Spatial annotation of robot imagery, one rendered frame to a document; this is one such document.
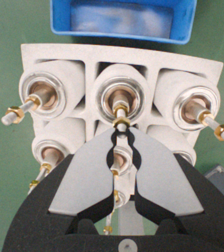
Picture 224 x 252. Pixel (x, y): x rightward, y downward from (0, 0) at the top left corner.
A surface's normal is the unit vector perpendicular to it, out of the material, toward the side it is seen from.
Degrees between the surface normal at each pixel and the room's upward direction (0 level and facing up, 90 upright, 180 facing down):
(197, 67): 0
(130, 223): 90
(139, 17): 0
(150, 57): 0
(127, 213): 90
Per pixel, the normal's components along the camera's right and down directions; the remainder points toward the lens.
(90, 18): -0.04, 0.47
